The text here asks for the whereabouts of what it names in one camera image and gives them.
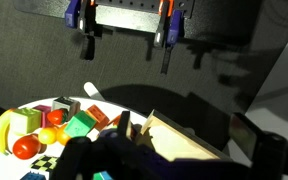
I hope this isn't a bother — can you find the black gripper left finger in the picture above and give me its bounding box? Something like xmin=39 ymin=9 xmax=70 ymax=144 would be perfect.
xmin=50 ymin=137 xmax=93 ymax=180

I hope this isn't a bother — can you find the yellow-green soft block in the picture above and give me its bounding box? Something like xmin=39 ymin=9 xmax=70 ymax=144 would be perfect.
xmin=10 ymin=108 xmax=41 ymax=135

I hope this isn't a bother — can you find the blue number four block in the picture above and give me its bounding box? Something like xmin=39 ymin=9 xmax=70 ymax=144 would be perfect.
xmin=93 ymin=171 xmax=113 ymax=180

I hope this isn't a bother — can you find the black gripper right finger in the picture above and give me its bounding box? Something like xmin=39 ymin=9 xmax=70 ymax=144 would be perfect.
xmin=229 ymin=113 xmax=288 ymax=180

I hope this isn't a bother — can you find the checkered yellow black block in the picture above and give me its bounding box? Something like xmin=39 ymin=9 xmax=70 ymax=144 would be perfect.
xmin=30 ymin=155 xmax=58 ymax=172

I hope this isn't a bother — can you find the red strawberry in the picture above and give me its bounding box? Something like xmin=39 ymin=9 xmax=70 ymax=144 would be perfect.
xmin=47 ymin=109 xmax=68 ymax=125

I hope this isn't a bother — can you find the white table leg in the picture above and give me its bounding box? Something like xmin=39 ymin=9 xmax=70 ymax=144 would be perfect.
xmin=83 ymin=82 xmax=104 ymax=101

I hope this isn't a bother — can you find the grey black-white block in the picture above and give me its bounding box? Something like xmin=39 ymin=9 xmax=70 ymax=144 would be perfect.
xmin=52 ymin=97 xmax=81 ymax=120

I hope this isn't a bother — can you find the orange green picture block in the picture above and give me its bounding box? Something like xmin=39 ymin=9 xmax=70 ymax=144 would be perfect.
xmin=107 ymin=114 xmax=121 ymax=126

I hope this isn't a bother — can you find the blue studded block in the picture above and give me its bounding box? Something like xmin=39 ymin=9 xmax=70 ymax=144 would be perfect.
xmin=20 ymin=172 xmax=46 ymax=180

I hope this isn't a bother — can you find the purple clamp far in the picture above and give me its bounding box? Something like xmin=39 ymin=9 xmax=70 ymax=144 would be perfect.
xmin=64 ymin=0 xmax=96 ymax=61

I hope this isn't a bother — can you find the green soft block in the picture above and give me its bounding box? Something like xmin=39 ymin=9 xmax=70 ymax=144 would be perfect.
xmin=64 ymin=111 xmax=96 ymax=138

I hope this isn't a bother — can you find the orange soft block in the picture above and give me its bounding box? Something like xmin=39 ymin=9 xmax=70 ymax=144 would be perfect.
xmin=86 ymin=105 xmax=109 ymax=131

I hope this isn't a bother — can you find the purple clamp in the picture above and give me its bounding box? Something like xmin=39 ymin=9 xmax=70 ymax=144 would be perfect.
xmin=64 ymin=0 xmax=96 ymax=61
xmin=154 ymin=0 xmax=183 ymax=74

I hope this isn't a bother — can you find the perforated metal breadboard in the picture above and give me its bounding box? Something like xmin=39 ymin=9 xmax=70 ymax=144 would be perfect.
xmin=12 ymin=0 xmax=195 ymax=33

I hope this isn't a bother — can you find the wooden tray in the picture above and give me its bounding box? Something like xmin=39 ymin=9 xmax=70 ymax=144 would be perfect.
xmin=135 ymin=110 xmax=231 ymax=161

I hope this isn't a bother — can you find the orange fruit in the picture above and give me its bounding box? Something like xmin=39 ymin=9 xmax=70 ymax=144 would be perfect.
xmin=56 ymin=124 xmax=71 ymax=146

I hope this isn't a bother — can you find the yellow banana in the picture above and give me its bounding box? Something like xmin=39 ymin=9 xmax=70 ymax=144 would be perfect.
xmin=0 ymin=108 xmax=14 ymax=155

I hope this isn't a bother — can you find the magenta soft block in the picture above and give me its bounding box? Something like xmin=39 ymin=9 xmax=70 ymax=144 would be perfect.
xmin=35 ymin=105 xmax=52 ymax=128

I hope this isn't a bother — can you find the purple clamp near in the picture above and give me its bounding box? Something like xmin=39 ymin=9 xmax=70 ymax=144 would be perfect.
xmin=154 ymin=0 xmax=183 ymax=74

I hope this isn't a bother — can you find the red tomato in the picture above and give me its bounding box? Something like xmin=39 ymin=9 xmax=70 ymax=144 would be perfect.
xmin=12 ymin=134 xmax=41 ymax=160

